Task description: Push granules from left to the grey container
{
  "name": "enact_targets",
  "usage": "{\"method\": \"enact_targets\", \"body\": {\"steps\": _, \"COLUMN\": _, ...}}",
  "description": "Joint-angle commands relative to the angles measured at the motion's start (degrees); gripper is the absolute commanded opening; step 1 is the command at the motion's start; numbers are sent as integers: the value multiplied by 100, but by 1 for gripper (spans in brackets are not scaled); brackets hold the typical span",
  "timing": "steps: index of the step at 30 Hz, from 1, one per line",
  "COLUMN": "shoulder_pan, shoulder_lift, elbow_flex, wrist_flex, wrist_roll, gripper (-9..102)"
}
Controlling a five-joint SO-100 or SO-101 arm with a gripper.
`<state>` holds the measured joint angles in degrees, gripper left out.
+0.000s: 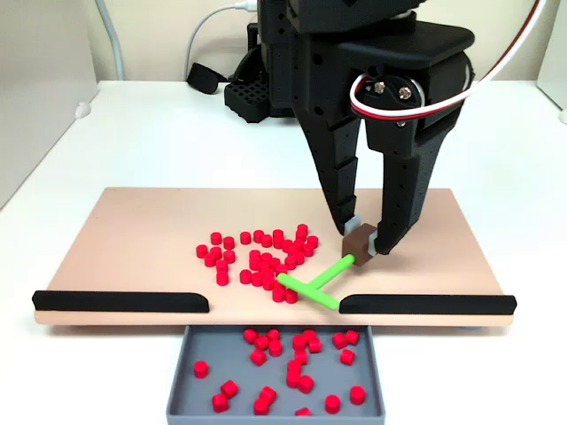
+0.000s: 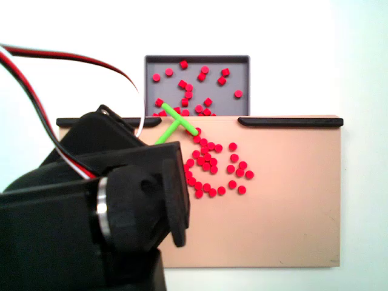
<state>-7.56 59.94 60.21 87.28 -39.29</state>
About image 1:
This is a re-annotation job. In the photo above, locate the green T pusher brown block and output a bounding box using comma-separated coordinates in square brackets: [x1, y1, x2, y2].
[276, 223, 377, 312]

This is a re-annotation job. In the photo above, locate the peach rectangular board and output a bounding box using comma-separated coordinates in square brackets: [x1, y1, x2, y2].
[33, 186, 518, 331]

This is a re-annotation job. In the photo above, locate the white pipe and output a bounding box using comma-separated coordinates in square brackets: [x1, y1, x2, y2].
[94, 0, 126, 81]

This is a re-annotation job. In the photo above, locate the grey shallow tray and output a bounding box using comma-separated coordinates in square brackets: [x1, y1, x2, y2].
[166, 324, 386, 425]

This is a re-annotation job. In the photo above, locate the white red black servo cable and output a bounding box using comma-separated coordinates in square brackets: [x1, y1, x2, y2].
[348, 0, 545, 121]

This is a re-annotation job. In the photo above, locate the black rail strip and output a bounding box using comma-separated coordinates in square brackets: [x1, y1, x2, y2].
[31, 290, 210, 314]
[338, 292, 518, 316]

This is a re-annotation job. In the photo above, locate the black strap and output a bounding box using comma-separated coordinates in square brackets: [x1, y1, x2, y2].
[185, 62, 230, 96]

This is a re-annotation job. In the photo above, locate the white USB cable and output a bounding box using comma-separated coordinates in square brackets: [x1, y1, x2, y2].
[183, 1, 259, 86]

